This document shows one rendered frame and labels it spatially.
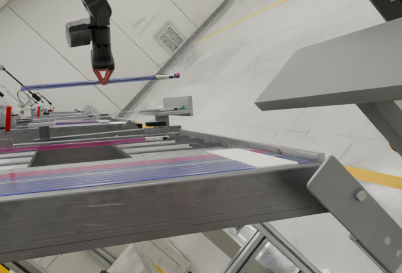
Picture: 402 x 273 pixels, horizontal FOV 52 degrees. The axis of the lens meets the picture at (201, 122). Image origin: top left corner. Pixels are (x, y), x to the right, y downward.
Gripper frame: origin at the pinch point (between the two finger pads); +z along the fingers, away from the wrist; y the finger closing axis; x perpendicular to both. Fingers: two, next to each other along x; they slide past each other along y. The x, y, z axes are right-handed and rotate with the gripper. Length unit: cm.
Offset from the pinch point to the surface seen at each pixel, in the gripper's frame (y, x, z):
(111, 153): 34.3, -1.2, 1.0
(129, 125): -27, 12, 41
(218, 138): 56, 19, -19
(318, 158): 85, 21, -40
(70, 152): 33.9, -11.6, -0.5
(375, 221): 94, 25, -37
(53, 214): 89, -11, -41
